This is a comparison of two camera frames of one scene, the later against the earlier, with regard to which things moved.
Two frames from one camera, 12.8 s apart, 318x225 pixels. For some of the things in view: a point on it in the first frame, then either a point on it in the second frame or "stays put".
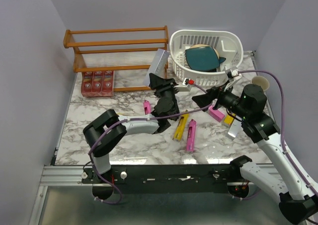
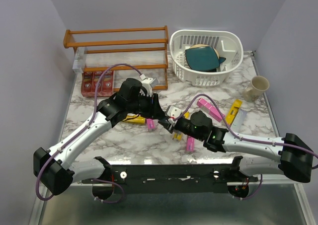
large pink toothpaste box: (216, 114) stays put
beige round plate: (203, 45) stays put
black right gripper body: (229, 101) → (183, 125)
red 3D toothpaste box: (87, 84) stays put
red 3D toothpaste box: (97, 84) stays put
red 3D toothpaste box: (108, 83) stays put
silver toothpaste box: (158, 65) → (80, 56)
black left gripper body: (168, 92) → (145, 106)
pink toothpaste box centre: (191, 136) stays put
